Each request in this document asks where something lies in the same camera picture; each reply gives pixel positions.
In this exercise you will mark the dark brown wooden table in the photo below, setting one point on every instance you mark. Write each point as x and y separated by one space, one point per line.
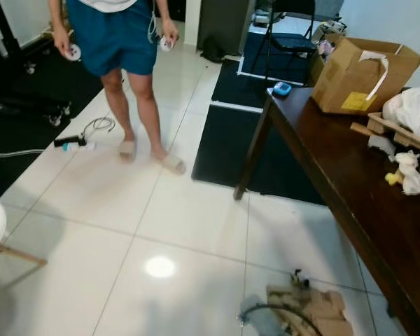
350 182

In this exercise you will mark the white and yellow plush toy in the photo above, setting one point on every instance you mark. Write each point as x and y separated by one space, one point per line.
409 175

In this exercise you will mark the large black floor mat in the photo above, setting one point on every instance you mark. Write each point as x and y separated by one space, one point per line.
217 147

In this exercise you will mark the small clear plastic wrap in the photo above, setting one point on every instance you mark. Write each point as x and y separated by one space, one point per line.
381 145

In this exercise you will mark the light wooden pallet tray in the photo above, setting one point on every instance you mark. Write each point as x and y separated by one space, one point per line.
388 129

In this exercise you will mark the small blue tape measure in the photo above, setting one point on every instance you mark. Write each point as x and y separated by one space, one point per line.
283 88

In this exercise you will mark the small black floor mat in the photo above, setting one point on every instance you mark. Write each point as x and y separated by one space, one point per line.
234 87

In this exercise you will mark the white plastic bag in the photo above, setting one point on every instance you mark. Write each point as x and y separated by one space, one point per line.
409 108

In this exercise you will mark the brown cardboard box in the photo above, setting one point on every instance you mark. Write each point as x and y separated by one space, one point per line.
357 70

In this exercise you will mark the blue mat with white border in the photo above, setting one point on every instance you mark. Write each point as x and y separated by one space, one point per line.
259 64

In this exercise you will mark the black folding chair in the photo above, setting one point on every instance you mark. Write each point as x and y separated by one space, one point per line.
290 43

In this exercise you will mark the black bag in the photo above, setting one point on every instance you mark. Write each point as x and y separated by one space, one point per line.
213 50

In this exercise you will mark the dark grey cabinet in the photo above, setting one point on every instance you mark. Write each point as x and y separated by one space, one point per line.
224 21

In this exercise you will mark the white round hand controller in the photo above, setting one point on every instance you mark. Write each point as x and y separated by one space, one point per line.
166 44
73 52

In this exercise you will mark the person in blue shorts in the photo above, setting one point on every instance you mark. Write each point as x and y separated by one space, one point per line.
112 42

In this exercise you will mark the wide black floor mat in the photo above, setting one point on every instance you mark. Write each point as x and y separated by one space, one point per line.
21 143

